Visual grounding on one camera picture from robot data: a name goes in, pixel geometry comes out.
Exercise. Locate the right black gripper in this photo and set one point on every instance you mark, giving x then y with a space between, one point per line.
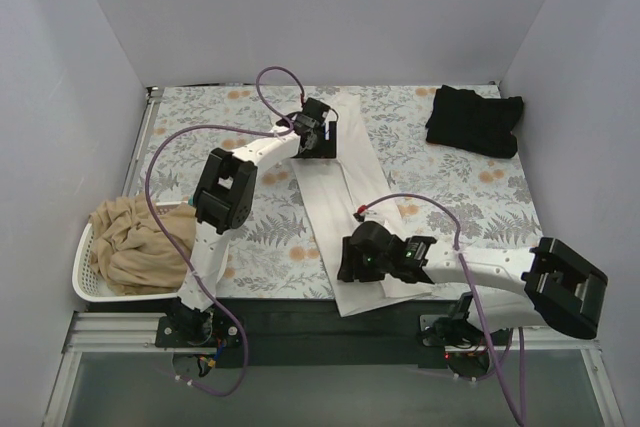
348 265

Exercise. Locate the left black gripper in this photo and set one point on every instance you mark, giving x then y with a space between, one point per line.
325 145

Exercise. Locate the white t shirt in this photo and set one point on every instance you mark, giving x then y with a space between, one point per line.
332 190

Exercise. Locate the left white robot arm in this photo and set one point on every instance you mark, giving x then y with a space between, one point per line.
223 201

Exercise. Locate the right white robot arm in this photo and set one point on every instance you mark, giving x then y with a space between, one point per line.
547 285

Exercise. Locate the floral table cloth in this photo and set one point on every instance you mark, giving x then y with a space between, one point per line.
274 255

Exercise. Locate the black folded t shirt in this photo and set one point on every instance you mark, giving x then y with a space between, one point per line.
463 119

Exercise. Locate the beige t shirt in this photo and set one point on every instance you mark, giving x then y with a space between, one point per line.
136 253

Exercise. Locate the white laundry basket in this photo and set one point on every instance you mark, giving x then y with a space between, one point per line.
92 288

